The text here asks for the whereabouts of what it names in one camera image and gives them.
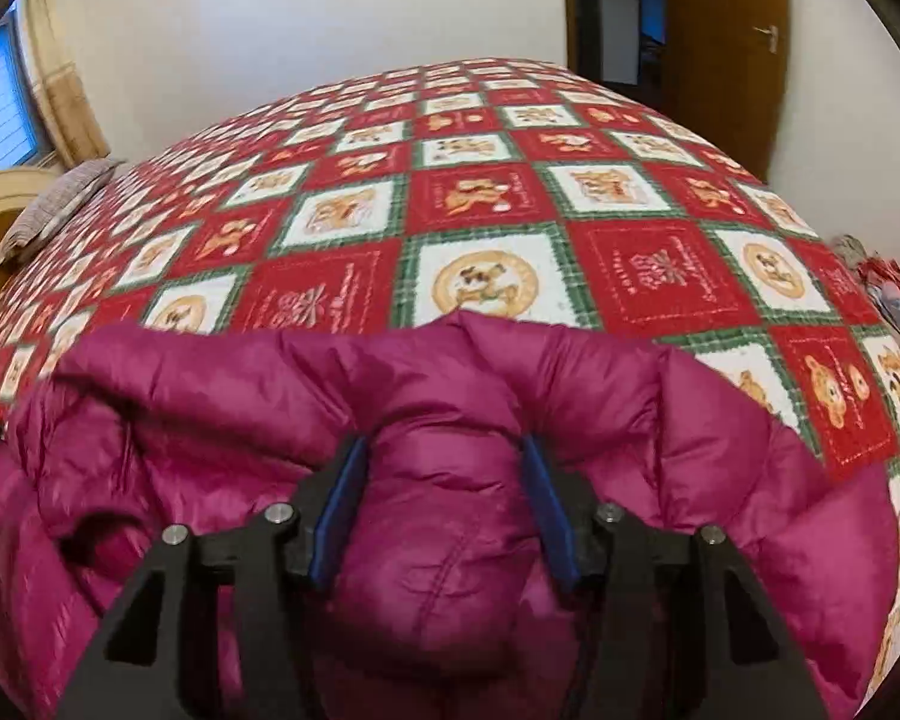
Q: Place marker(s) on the window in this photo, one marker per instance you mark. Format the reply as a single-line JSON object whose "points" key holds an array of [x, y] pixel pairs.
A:
{"points": [[0, 90]]}

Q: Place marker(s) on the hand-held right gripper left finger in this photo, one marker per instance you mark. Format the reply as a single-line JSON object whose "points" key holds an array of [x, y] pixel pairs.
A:
{"points": [[337, 511]]}

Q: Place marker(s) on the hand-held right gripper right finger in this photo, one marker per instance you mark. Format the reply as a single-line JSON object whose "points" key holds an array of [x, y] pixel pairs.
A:
{"points": [[547, 517]]}

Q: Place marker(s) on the magenta down jacket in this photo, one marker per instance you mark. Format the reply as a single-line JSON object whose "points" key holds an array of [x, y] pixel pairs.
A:
{"points": [[450, 405]]}

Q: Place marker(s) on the wooden door frame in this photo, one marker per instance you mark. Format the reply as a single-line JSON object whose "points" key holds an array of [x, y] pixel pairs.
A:
{"points": [[576, 15]]}

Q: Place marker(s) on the clothes pile on floor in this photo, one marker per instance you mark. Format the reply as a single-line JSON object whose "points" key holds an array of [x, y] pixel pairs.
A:
{"points": [[881, 277]]}

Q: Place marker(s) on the red checkered printed blanket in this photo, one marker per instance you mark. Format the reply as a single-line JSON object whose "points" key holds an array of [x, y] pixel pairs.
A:
{"points": [[495, 187]]}

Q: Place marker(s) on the beige curtain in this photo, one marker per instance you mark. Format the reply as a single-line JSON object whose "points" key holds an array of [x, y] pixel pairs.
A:
{"points": [[67, 90]]}

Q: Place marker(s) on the plaid pillow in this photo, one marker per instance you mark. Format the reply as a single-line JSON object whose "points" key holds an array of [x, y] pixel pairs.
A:
{"points": [[52, 202]]}

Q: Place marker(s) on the wooden door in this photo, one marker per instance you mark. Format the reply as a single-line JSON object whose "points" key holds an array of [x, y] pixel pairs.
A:
{"points": [[720, 52]]}

